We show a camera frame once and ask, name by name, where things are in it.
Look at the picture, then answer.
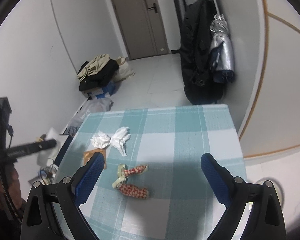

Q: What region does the brown foil wrapper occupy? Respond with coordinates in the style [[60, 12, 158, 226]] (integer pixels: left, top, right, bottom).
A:
[[83, 148, 108, 171]]

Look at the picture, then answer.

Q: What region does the white paper wad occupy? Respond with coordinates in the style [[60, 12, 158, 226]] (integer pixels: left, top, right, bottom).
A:
[[91, 131, 110, 149]]

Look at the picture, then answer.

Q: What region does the white tissue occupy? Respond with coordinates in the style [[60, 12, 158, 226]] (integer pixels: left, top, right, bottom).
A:
[[110, 127, 130, 157]]

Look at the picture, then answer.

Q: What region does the white trash bin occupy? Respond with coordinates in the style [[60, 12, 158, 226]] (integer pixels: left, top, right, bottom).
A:
[[256, 178, 284, 202]]

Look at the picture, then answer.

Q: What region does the person's left hand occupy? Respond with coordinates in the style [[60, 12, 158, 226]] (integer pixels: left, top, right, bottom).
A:
[[0, 166, 23, 210]]

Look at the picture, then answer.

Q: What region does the red checkered candy wrapper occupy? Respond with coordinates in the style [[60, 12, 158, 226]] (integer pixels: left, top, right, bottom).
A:
[[117, 164, 148, 179]]

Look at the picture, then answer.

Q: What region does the red patterned candy wrapper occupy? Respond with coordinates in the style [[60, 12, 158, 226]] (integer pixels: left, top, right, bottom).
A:
[[112, 176, 149, 199]]

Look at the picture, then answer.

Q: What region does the teal plaid tablecloth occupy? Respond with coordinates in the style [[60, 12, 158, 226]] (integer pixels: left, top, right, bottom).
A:
[[55, 105, 246, 239]]

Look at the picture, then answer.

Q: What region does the grey plastic mailer bag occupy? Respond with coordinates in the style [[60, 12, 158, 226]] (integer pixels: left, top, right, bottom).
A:
[[64, 98, 113, 136]]

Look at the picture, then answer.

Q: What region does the blue cardboard box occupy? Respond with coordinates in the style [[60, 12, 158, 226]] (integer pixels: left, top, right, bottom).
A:
[[86, 80, 116, 99]]

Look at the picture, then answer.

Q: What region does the silver folded umbrella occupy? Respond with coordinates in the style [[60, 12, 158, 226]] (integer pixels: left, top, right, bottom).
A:
[[209, 14, 235, 83]]

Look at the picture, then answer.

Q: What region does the pile of clothes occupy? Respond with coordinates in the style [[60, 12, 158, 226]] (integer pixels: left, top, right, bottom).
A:
[[77, 54, 119, 92]]

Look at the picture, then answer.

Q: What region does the cream tote bag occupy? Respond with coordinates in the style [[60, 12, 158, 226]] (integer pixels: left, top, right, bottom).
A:
[[113, 57, 135, 82]]

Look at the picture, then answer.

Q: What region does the black hanging coat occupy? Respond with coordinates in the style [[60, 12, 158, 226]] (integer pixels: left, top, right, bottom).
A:
[[180, 0, 224, 105]]

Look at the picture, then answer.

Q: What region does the brown door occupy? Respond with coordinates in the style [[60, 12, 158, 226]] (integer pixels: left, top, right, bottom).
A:
[[111, 0, 169, 60]]

